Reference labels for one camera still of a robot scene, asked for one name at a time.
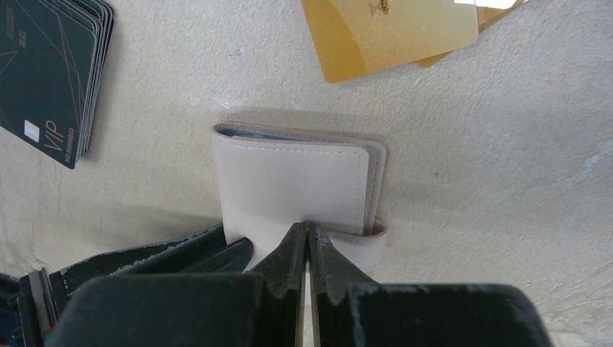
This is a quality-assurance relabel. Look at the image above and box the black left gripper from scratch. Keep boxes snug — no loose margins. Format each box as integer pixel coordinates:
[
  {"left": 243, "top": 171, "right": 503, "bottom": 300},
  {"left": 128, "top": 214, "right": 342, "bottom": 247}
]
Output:
[{"left": 8, "top": 223, "right": 226, "bottom": 347}]

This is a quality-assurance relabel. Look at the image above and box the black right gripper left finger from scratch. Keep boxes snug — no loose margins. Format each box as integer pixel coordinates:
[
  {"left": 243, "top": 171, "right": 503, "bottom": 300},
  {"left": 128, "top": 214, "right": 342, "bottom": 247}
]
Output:
[{"left": 48, "top": 223, "right": 307, "bottom": 346}]

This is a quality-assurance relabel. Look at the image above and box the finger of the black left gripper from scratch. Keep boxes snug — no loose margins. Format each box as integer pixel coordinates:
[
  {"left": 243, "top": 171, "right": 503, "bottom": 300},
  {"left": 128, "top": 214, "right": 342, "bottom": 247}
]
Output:
[{"left": 180, "top": 238, "right": 254, "bottom": 273}]

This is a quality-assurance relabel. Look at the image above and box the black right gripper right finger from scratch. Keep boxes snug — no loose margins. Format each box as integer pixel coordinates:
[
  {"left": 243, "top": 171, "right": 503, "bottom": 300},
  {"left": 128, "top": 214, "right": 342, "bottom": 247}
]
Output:
[{"left": 307, "top": 223, "right": 552, "bottom": 346}]

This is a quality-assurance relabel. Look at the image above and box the tan leather card holder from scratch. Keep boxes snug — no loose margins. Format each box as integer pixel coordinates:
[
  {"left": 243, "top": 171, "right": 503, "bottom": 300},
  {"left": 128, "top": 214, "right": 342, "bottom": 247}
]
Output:
[{"left": 211, "top": 122, "right": 387, "bottom": 272}]

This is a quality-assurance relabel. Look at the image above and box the gold credit card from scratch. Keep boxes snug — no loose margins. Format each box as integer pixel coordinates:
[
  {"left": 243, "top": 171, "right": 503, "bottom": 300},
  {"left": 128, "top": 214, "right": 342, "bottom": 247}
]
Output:
[{"left": 301, "top": 1, "right": 522, "bottom": 84}]

